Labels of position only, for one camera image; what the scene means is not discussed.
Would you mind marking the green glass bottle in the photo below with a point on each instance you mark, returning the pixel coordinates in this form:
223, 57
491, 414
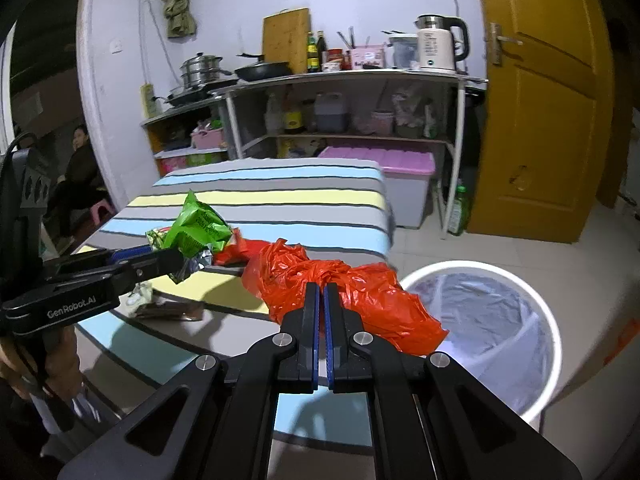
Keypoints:
312, 55

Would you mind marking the striped bed sheet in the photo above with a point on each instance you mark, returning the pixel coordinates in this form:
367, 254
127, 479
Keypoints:
275, 195

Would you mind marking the white electric kettle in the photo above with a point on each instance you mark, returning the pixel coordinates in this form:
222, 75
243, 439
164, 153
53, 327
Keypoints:
435, 50

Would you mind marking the bunch of chopsticks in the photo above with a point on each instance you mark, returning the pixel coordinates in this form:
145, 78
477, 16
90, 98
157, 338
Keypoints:
347, 38

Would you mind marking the small white container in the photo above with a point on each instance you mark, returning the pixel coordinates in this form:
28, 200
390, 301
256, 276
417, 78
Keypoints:
332, 63

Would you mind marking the red plastic bag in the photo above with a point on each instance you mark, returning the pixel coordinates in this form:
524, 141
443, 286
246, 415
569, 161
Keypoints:
300, 270

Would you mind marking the pink plastic stool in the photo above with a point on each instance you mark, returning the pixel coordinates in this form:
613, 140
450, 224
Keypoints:
100, 210

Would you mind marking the green snack bag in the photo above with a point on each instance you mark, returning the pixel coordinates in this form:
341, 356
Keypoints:
200, 225

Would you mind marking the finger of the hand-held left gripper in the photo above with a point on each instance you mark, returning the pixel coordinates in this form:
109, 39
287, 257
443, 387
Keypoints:
150, 265
127, 254

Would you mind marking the bundle of plastic bags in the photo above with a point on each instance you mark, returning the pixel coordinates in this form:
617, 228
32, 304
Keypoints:
410, 110

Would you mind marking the black induction cooker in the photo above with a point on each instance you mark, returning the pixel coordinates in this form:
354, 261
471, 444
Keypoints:
192, 94

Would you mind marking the white wall switch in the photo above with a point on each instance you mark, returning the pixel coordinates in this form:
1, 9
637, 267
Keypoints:
116, 46

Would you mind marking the brown wrapper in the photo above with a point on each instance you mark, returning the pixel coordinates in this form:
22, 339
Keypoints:
167, 310

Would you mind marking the cooking oil bottle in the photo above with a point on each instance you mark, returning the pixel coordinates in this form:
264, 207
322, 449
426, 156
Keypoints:
292, 116

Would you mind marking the white kitchen shelf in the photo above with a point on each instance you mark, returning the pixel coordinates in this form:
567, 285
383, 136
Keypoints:
350, 76

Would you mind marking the wooden cutting board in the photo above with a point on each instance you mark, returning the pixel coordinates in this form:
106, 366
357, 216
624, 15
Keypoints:
285, 40

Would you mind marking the dark sauce bottle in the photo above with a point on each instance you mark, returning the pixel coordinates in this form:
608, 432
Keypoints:
322, 49

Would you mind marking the steel steamer pot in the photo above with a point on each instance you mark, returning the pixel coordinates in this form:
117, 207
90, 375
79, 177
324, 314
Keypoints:
200, 67

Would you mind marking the person's left hand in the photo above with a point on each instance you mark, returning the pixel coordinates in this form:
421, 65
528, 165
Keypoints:
12, 360

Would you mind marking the pink lid storage box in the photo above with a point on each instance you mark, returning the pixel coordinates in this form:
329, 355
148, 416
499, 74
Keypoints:
380, 160

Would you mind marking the black frying pan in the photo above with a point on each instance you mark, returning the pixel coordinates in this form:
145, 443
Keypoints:
262, 71

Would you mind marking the dark liquid jug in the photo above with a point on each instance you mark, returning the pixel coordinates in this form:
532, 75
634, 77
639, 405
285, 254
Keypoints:
331, 112

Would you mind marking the green detergent bottle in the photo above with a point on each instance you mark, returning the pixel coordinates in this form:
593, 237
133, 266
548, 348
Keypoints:
459, 210

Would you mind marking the clear water pitcher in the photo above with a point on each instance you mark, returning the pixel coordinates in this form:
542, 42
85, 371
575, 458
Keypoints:
404, 52

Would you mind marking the pink utensil holder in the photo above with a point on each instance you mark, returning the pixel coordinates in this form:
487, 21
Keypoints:
369, 57

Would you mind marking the white round bin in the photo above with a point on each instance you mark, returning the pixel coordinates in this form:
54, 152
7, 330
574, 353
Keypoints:
475, 266

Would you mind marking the yellow power strip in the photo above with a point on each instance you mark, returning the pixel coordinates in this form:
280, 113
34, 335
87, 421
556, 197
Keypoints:
147, 100

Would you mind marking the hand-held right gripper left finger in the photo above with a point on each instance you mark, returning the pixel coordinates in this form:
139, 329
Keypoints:
313, 377

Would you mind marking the yellow wooden door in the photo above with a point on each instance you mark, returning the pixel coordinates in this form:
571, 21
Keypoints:
545, 110

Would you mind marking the low wooden cabinet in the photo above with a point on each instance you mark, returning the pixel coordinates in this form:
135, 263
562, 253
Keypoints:
170, 117

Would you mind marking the translucent bin liner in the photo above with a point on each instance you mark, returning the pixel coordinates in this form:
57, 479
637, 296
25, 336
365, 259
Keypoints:
480, 320

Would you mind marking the pink plastic basket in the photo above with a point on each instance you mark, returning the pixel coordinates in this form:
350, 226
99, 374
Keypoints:
207, 138

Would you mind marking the clear plastic bottle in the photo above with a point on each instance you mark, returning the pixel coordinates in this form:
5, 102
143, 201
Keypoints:
272, 116

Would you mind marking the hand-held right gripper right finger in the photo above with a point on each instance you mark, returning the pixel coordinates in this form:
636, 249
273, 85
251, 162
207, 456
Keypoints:
327, 320

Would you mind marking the red sauce jar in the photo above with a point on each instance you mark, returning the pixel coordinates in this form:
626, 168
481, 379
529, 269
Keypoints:
346, 60

